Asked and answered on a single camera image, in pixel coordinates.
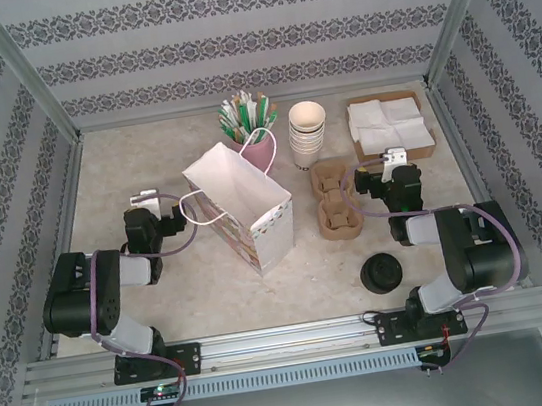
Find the black cup lid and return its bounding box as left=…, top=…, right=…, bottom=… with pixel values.
left=358, top=248, right=407, bottom=292

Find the white paper cup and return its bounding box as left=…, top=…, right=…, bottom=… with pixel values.
left=285, top=98, right=329, bottom=136

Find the cartoon animal paper bag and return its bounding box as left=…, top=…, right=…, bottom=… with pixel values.
left=168, top=124, right=305, bottom=289

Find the green stirrer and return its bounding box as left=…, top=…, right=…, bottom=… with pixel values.
left=242, top=125, right=272, bottom=144
left=253, top=92, right=275, bottom=130
left=215, top=98, right=245, bottom=145

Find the cardboard tray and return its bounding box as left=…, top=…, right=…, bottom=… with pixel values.
left=345, top=86, right=441, bottom=169

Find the white paper napkin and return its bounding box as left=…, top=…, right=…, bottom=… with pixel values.
left=346, top=93, right=427, bottom=145
left=356, top=114, right=435, bottom=157

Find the stack of white paper cups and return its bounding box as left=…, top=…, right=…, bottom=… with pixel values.
left=286, top=119, right=333, bottom=173

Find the pink cup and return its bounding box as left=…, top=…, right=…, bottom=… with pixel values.
left=226, top=129, right=281, bottom=179

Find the white paper packet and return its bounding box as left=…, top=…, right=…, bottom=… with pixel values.
left=236, top=101, right=262, bottom=135

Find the small circuit board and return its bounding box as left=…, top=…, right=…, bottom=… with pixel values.
left=419, top=344, right=451, bottom=361
left=139, top=381, right=183, bottom=403

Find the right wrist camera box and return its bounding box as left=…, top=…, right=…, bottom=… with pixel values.
left=377, top=144, right=413, bottom=183

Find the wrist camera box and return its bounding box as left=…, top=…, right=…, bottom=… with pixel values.
left=377, top=144, right=413, bottom=183
left=126, top=187, right=162, bottom=217

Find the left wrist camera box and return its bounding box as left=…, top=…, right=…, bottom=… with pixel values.
left=126, top=187, right=162, bottom=217

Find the aluminium side rail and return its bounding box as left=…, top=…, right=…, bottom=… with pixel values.
left=422, top=68, right=534, bottom=299
left=9, top=131, right=114, bottom=363

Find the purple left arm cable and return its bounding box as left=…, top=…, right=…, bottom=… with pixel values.
left=71, top=187, right=226, bottom=406

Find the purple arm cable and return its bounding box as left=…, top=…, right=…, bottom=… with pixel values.
left=337, top=138, right=540, bottom=387
left=71, top=187, right=226, bottom=406

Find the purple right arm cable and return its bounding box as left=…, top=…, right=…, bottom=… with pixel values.
left=337, top=138, right=540, bottom=387

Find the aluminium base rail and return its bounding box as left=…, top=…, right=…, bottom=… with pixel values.
left=20, top=288, right=542, bottom=400

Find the aluminium frame post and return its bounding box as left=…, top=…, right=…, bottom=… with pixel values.
left=0, top=0, right=84, bottom=151
left=411, top=0, right=519, bottom=87

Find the grey slotted cable duct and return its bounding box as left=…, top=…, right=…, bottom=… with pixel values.
left=43, top=346, right=421, bottom=406

